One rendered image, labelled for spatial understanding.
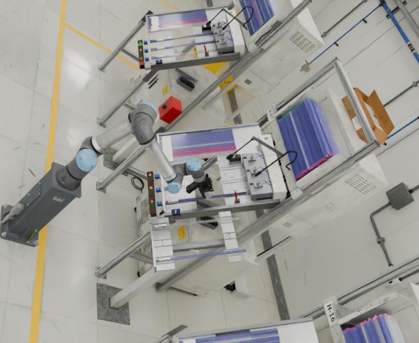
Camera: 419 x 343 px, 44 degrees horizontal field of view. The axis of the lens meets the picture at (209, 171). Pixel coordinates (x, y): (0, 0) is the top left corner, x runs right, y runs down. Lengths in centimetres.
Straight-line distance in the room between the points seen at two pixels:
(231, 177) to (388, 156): 184
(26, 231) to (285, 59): 238
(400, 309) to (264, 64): 235
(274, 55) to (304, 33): 29
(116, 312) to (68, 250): 51
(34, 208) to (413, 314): 210
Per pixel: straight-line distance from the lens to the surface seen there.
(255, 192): 316
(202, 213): 316
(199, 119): 459
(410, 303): 268
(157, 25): 458
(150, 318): 373
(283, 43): 422
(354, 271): 454
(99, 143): 297
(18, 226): 332
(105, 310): 350
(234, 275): 389
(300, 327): 282
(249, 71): 431
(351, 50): 564
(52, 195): 305
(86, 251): 363
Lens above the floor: 259
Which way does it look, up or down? 30 degrees down
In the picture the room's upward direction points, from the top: 52 degrees clockwise
